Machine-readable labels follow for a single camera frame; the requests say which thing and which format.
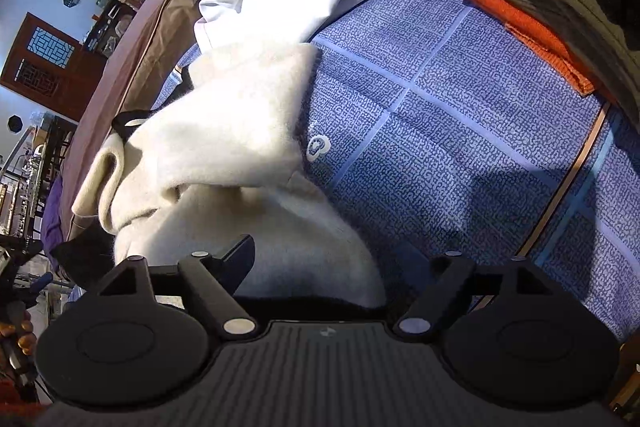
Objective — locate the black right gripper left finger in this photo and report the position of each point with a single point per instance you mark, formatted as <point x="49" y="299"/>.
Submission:
<point x="143" y="334"/>

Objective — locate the metal rack shelf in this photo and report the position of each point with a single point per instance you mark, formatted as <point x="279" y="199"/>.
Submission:
<point x="28" y="176"/>

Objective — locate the orange knit garment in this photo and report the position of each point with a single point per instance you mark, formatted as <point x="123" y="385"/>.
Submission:
<point x="544" y="43"/>

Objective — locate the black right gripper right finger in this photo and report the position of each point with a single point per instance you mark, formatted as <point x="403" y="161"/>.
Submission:
<point x="512" y="336"/>

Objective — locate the brown wooden door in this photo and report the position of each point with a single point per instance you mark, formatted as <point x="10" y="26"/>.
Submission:
<point x="51" y="68"/>

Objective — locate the cream fuzzy cardigan black trim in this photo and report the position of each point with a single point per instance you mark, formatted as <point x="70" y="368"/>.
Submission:
<point x="224" y="161"/>

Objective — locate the purple cloth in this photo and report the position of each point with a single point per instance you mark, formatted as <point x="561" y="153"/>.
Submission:
<point x="51" y="233"/>

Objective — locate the brown mauve mattress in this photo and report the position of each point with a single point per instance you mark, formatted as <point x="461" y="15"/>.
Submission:
<point x="159" y="34"/>

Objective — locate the blue patterned bed sheet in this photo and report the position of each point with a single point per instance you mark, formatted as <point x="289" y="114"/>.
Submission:
<point x="430" y="129"/>

